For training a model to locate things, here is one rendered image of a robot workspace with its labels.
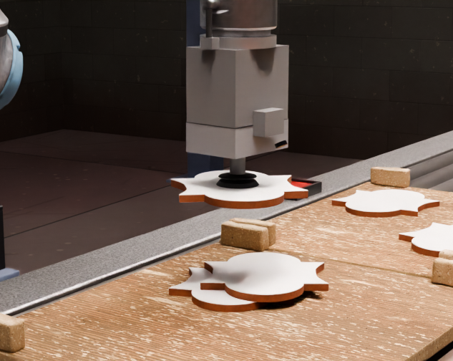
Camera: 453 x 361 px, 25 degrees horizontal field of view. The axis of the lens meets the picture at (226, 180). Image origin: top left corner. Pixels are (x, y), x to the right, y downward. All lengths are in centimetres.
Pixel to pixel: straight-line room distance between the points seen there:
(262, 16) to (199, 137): 13
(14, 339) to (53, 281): 28
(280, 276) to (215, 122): 17
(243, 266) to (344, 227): 27
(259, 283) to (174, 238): 33
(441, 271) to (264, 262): 18
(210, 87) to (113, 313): 23
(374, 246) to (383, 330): 29
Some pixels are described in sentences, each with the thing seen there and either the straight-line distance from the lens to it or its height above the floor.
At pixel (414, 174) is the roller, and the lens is 179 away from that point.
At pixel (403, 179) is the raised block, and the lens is 156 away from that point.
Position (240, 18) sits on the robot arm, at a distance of 99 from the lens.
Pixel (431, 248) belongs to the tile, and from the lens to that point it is 121.
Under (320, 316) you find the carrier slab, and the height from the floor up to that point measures 94.
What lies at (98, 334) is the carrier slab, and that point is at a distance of 95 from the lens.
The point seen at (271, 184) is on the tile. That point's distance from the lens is 105.
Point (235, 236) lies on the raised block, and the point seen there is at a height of 95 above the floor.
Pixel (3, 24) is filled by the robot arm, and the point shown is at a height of 119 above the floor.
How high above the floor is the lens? 126
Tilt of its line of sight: 12 degrees down
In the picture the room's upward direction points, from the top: straight up
